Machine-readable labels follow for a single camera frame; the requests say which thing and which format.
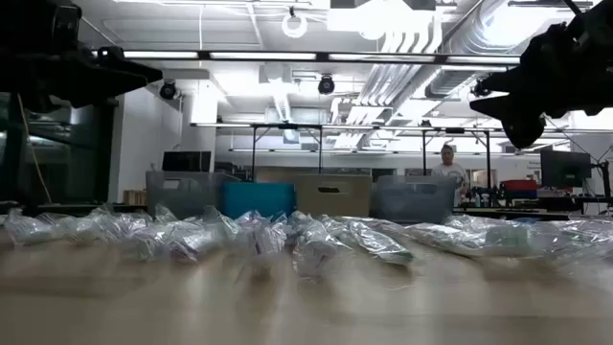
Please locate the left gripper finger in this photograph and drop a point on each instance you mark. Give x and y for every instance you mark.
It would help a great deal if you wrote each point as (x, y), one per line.
(129, 69)
(110, 91)

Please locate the red storage bin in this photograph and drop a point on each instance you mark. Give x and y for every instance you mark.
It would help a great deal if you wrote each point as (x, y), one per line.
(519, 185)

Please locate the grey translucent plastic bin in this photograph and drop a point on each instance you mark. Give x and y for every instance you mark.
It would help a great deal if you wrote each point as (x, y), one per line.
(412, 201)
(182, 191)

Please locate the person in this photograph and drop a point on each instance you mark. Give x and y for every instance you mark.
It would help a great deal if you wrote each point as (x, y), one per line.
(450, 172)

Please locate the black computer monitor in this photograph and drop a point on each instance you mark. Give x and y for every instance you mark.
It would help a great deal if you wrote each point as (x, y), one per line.
(565, 167)
(187, 161)

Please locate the blue storage bin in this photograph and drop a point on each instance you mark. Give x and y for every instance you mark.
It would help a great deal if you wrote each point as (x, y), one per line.
(519, 194)

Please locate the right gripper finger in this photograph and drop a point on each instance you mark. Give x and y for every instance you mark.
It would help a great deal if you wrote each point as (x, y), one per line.
(519, 120)
(503, 82)

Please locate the teal plastic bin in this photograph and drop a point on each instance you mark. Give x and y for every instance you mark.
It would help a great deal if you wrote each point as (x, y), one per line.
(258, 199)

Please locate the wooden crate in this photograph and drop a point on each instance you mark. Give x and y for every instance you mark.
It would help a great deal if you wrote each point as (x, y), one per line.
(134, 197)

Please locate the black background desk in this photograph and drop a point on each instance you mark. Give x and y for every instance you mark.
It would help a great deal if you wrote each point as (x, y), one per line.
(527, 211)

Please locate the black hanging camera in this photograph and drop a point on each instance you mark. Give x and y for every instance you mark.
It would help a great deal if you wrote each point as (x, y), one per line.
(326, 85)
(167, 90)

